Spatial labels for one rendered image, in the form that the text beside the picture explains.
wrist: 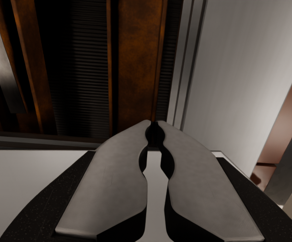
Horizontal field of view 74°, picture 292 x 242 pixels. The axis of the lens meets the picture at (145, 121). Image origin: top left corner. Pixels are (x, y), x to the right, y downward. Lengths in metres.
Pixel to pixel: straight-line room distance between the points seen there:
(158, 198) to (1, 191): 0.20
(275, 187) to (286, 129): 0.33
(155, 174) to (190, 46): 0.14
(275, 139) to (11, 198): 0.34
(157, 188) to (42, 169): 0.14
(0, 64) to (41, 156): 0.18
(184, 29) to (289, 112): 0.15
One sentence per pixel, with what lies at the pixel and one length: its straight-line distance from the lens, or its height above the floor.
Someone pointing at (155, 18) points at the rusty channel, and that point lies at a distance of 0.34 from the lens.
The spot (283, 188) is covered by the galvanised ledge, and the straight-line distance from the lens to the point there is 0.59.
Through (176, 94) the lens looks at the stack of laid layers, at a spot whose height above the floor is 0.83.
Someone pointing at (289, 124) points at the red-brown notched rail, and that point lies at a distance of 0.27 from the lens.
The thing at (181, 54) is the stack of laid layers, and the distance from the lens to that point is 0.20.
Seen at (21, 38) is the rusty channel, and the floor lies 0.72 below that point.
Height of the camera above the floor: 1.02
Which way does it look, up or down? 61 degrees down
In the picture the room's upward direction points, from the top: 177 degrees counter-clockwise
